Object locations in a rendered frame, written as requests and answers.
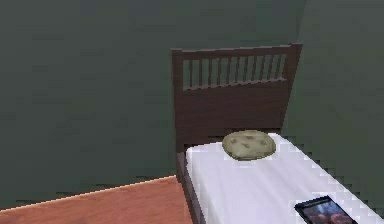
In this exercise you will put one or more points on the dark brown wooden bed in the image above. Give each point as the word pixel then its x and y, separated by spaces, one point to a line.
pixel 230 106

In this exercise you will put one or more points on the olive green round pillow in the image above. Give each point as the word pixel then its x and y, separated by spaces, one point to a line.
pixel 248 145

